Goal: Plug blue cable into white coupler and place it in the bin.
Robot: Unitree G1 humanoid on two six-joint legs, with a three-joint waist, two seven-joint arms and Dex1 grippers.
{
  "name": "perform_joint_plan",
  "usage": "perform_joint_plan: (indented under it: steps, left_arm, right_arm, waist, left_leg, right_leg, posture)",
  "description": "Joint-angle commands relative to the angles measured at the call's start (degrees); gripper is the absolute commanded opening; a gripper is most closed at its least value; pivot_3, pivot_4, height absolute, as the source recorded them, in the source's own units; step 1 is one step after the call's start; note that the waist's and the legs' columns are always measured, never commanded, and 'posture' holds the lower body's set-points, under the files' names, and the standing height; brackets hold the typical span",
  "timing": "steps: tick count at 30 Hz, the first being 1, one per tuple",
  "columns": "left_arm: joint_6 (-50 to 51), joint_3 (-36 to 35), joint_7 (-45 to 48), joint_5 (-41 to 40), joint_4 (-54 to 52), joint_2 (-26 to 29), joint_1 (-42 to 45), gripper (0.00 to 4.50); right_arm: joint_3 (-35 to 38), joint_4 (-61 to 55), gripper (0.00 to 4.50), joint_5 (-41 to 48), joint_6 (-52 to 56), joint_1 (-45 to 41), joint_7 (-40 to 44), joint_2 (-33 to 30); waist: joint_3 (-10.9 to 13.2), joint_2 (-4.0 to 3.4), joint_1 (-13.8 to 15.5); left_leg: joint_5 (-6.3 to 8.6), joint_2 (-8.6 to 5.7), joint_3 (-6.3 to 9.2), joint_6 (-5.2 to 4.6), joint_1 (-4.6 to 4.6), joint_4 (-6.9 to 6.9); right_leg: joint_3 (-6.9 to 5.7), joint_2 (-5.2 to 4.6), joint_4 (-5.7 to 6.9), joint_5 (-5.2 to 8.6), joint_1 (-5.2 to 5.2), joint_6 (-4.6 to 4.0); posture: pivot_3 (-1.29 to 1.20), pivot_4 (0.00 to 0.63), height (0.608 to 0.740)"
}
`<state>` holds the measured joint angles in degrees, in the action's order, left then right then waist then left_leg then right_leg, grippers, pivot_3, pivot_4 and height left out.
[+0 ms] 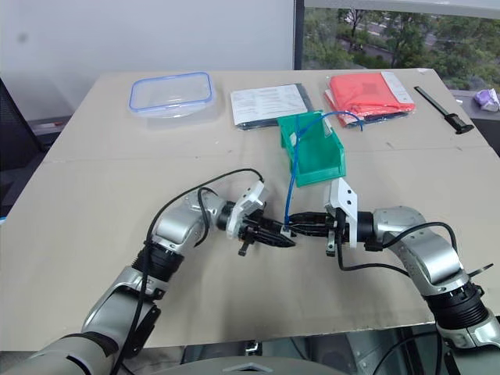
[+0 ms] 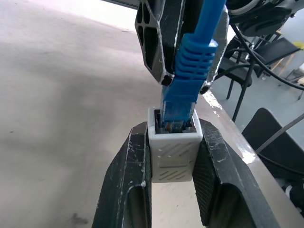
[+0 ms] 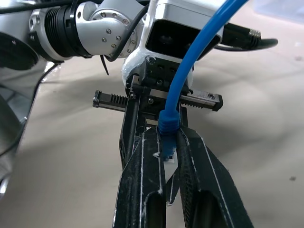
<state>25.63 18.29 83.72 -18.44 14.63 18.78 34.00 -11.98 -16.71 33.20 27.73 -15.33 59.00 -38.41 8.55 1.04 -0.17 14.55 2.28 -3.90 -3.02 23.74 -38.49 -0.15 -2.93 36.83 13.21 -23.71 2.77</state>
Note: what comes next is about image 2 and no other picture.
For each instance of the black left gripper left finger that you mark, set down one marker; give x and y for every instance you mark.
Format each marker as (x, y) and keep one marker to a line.
(123, 180)

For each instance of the black chairs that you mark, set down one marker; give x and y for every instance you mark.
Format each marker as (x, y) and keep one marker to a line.
(268, 135)

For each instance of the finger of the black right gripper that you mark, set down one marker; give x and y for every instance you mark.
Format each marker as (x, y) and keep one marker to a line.
(166, 35)
(222, 40)

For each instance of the silver metal frame bar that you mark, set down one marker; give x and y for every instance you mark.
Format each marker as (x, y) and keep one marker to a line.
(123, 2)

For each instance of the yellow object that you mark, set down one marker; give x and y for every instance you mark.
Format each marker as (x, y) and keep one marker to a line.
(298, 45)

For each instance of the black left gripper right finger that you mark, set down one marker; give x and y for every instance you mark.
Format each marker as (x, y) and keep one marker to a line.
(228, 175)

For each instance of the dark round robot housing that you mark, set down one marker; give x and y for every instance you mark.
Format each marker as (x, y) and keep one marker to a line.
(261, 16)

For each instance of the black folding chair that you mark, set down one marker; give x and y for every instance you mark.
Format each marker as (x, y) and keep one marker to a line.
(278, 51)
(238, 72)

